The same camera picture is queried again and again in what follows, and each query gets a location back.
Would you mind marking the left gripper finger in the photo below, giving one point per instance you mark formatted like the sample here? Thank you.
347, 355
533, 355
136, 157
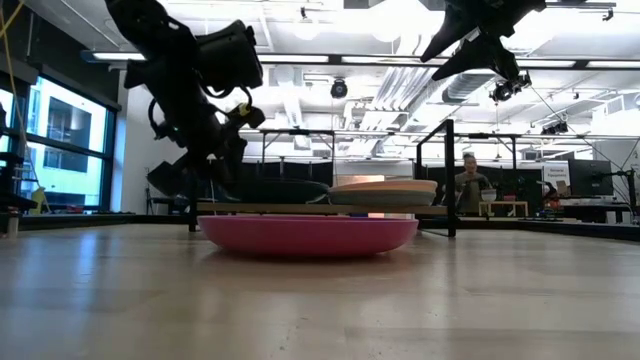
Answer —
236, 165
220, 187

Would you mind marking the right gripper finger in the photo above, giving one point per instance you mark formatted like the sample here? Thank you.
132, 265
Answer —
450, 37
475, 57

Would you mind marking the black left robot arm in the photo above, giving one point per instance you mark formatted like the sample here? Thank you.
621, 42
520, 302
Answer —
160, 50

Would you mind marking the black computer monitor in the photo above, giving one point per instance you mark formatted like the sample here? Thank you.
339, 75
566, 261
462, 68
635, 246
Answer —
590, 177

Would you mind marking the person behind shelf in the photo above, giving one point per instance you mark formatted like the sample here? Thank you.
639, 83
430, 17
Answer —
470, 185

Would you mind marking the cream plastic plate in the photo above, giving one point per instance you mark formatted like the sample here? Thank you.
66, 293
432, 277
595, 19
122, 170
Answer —
385, 186

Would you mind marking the red background equipment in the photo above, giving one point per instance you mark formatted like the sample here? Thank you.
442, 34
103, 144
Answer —
552, 200

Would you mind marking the small wooden side table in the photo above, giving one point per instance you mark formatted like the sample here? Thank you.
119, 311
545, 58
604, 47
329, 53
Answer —
502, 203

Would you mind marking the black background workstation frame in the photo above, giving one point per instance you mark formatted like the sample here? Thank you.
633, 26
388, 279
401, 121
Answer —
297, 132
492, 135

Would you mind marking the white printed sign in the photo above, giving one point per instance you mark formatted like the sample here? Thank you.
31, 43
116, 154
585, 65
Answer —
556, 175

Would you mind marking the black equipment rack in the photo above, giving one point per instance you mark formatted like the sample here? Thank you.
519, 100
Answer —
10, 165

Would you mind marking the long ceiling light rail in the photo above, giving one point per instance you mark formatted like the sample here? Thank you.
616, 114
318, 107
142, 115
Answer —
300, 59

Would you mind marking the round black ceiling camera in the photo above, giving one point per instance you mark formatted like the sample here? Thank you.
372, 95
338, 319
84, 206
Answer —
339, 89

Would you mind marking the wooden shelf with black frame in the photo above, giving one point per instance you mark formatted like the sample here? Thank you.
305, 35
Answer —
280, 207

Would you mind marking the black partition panels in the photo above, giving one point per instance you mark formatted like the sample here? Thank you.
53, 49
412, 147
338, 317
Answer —
300, 170
520, 180

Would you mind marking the large glass window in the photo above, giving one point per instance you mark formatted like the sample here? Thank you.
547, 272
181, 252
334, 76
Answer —
65, 125

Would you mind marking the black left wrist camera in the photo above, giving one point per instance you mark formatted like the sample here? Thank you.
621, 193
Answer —
230, 55

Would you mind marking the pink plastic plate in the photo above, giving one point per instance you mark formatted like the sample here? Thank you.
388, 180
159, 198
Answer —
305, 235

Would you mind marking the black ceiling spotlight cluster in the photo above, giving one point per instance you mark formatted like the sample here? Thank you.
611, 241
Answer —
510, 89
555, 128

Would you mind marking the pale green plastic plate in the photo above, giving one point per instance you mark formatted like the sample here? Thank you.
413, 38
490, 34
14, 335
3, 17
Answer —
382, 198

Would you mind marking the yellow-green background item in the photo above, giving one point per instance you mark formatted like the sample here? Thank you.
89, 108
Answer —
38, 201

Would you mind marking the dark teal plastic plate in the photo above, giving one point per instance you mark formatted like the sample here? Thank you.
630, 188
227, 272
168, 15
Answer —
287, 192

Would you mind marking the black tripod stand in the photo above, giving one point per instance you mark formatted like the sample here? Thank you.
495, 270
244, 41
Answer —
149, 201

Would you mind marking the black table edge rail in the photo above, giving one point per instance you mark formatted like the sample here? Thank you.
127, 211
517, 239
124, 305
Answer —
100, 219

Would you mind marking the small white bowl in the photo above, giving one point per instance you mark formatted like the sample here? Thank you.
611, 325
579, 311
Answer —
489, 195

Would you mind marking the small grey cup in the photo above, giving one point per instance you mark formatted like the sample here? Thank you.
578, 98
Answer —
12, 222

